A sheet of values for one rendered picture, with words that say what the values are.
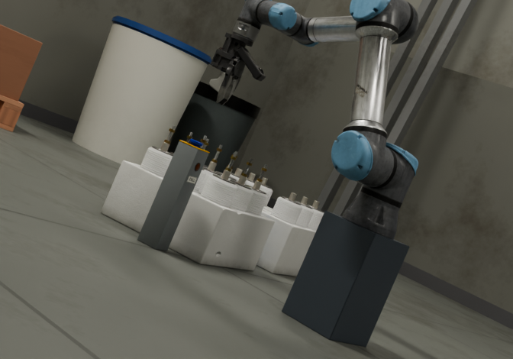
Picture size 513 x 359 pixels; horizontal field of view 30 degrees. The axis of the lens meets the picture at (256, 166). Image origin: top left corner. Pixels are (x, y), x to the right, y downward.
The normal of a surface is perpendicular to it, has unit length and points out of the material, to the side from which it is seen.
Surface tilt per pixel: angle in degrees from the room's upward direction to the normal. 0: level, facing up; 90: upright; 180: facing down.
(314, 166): 90
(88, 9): 90
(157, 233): 90
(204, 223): 90
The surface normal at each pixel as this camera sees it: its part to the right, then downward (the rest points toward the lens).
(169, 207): -0.40, -0.15
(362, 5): -0.64, -0.40
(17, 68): 0.64, 0.29
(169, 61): 0.35, 0.25
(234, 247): 0.83, 0.36
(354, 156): -0.68, -0.14
